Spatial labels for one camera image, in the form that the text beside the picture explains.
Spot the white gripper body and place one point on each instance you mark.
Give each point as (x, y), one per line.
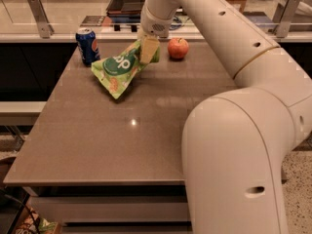
(155, 23)

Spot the glass railing panel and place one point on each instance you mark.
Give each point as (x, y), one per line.
(66, 15)

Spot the dark open tray box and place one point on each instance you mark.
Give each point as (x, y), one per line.
(124, 7)

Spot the metal railing post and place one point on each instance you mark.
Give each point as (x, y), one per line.
(43, 25)
(283, 18)

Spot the left metal railing post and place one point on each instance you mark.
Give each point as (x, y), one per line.
(43, 25)

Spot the red apple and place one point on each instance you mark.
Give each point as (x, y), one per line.
(178, 48)

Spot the snack box lower left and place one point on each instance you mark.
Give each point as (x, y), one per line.
(30, 222)

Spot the blue pepsi can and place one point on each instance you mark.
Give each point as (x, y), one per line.
(87, 45)

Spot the green rice chip bag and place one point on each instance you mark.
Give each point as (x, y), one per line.
(116, 73)

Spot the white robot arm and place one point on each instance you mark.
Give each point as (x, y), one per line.
(234, 143)

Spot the right metal railing post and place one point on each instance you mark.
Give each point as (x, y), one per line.
(283, 18)

